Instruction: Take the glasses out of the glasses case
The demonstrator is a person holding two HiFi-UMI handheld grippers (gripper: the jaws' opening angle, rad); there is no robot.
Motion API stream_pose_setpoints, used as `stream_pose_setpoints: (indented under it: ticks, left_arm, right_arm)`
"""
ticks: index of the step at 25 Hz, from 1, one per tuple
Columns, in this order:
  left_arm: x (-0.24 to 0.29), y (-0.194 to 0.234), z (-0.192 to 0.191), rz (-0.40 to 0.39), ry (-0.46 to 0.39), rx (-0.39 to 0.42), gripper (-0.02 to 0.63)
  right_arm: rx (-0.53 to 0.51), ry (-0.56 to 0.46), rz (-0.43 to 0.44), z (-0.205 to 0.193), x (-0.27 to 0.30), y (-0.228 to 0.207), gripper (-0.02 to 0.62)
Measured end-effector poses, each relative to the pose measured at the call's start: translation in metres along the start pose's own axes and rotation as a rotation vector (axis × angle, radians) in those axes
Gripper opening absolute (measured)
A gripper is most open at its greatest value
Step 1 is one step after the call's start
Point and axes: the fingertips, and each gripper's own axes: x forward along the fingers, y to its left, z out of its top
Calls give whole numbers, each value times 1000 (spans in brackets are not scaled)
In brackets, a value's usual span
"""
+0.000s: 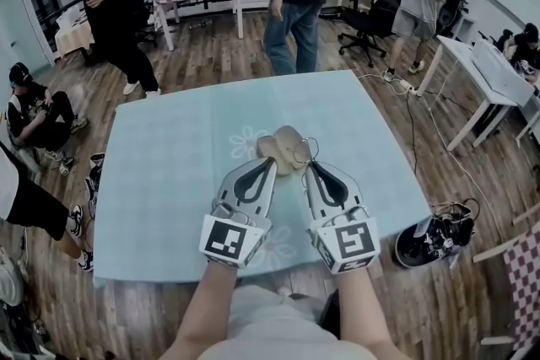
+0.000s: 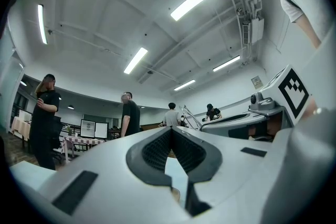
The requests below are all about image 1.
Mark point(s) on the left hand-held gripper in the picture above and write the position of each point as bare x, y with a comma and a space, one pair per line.
228, 242

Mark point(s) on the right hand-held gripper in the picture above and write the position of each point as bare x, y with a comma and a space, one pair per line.
350, 242

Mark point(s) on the beige glasses case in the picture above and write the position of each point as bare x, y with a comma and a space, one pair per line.
270, 145

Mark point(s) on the person's left forearm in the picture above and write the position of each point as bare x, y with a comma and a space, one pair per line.
202, 307

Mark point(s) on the person's right forearm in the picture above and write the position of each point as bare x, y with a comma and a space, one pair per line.
363, 307

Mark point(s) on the light blue floral tablecloth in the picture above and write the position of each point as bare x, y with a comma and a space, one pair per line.
169, 160

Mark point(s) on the black basin of gear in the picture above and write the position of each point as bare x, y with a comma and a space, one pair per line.
413, 248

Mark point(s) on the white power strip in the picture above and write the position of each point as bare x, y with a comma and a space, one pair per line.
405, 85

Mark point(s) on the person's light shirt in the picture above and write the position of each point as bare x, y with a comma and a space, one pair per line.
270, 324

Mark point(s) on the black office chair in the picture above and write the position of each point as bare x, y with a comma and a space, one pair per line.
141, 0
375, 21

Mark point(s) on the long white table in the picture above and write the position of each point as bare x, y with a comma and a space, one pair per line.
460, 59

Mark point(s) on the small white side table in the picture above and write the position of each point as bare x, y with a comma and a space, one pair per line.
529, 114

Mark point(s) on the black backpack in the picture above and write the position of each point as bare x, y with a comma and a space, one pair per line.
453, 4

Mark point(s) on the table with cream cloth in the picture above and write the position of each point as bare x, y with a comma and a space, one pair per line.
73, 33

